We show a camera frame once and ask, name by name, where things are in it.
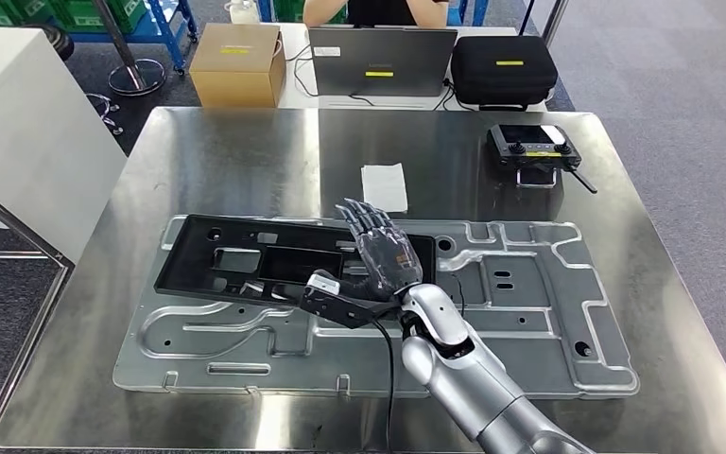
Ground black remote controller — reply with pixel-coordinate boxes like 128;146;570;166
487;123;599;196

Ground black right camera bracket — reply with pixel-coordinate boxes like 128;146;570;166
299;287;402;331

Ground stainless steel table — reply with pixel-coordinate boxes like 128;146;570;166
0;105;726;454

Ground stainless steel workbench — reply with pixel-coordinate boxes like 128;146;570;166
0;174;77;454

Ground black case cable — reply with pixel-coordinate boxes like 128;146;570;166
431;78;466;113

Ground black round object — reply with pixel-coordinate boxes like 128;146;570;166
25;24;77;62

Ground blue rack with green crates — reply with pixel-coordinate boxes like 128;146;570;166
68;0;200;77

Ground chrome stanchion post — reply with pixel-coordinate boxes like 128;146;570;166
89;0;167;97

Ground black plastic plate frame part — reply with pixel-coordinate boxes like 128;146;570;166
154;214;438;309

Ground grey laptop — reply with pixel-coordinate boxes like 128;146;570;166
308;26;458;98

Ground white plastic bottle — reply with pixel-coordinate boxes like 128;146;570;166
225;0;262;25

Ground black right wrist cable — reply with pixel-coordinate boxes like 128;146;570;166
370;318;400;454

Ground black laptop cable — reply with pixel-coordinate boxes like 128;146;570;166
285;44;378;108

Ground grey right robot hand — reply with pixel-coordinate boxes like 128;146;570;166
336;198;425;302

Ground stamped grey metal panel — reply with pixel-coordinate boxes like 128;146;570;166
112;215;641;401

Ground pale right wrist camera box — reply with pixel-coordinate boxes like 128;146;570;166
307;274;341;296

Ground white paper sheet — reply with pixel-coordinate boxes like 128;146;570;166
360;163;410;215

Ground black carrying case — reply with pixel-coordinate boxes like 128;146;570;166
450;35;560;113

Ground person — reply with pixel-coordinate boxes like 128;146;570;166
302;0;449;29

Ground steel post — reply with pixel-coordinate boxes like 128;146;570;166
518;0;571;46

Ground brown cardboard box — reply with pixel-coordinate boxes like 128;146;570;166
188;23;287;109

